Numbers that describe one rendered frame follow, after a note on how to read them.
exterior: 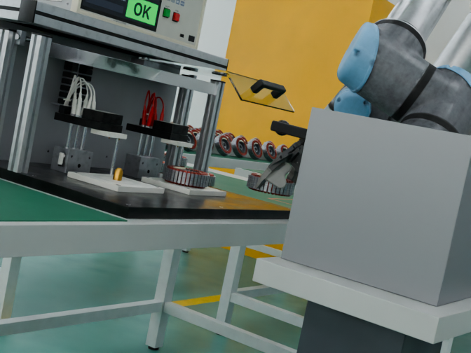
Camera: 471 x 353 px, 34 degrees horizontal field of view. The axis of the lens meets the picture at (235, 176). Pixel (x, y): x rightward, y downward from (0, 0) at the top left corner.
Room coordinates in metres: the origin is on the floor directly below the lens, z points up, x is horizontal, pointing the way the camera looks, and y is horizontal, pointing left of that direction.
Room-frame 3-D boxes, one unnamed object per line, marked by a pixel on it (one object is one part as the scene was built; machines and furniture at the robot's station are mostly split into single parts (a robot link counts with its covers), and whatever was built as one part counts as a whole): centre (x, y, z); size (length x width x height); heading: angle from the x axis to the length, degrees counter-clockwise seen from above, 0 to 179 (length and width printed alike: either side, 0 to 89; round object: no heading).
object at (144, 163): (1.96, 0.24, 0.80); 0.07 x 0.05 x 0.06; 146
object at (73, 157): (1.76, 0.37, 0.80); 0.07 x 0.05 x 0.06; 146
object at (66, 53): (1.84, 0.27, 1.03); 0.62 x 0.01 x 0.03; 146
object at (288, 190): (1.82, -0.09, 0.83); 0.11 x 0.11 x 0.04
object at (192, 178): (1.88, 0.12, 0.80); 0.11 x 0.11 x 0.04
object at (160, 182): (1.88, 0.12, 0.78); 0.15 x 0.15 x 0.01; 56
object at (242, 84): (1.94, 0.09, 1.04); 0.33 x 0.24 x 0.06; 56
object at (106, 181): (1.68, 0.25, 0.78); 0.15 x 0.15 x 0.01; 56
